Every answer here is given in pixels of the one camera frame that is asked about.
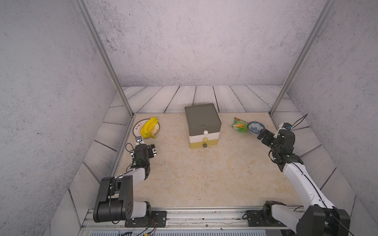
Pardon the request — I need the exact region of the white drawer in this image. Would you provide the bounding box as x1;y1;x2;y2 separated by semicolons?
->
189;132;220;143

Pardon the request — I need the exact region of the yellow bottom drawer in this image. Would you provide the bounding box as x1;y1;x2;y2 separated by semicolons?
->
190;139;219;148

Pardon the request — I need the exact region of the grey top drawer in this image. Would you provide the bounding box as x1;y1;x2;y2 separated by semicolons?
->
185;103;221;136

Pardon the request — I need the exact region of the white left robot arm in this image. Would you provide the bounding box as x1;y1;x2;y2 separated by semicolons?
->
93;144;157;223

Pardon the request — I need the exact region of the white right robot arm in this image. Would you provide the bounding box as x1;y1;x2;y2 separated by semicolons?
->
258;123;351;236

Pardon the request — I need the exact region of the three-tier drawer cabinet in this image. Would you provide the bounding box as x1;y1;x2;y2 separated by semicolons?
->
185;103;221;148

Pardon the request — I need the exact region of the blue white ceramic bowl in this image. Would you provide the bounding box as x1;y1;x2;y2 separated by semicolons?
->
248;122;265;136

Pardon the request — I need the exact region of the yellow toy banana bunch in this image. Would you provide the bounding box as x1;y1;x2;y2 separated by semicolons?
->
141;117;158;139

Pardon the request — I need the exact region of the patterned round plate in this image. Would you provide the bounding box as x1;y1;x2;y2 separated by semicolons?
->
133;119;160;137

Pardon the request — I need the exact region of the green snack packet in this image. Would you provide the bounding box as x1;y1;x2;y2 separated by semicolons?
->
232;118;249;133

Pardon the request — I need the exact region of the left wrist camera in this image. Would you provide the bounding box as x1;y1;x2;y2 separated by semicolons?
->
135;136;144;145

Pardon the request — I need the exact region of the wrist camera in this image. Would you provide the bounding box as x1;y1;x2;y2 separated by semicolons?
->
135;136;144;145
274;123;292;138

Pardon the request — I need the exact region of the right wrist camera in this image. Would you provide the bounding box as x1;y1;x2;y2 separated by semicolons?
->
274;123;292;138

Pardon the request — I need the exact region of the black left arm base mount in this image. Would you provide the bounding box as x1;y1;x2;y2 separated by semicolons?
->
125;202;167;228

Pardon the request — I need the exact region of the right aluminium frame post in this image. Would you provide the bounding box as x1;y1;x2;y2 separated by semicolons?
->
269;0;337;117

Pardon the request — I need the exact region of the aluminium frame post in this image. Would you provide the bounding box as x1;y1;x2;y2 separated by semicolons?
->
74;0;134;116
269;0;337;117

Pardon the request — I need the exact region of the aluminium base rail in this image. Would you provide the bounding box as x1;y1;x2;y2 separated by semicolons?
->
79;206;294;236

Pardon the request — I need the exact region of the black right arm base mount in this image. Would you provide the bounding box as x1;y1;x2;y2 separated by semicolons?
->
242;201;286;227

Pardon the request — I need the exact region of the left aluminium frame post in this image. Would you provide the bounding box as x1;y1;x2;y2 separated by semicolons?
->
74;0;134;116

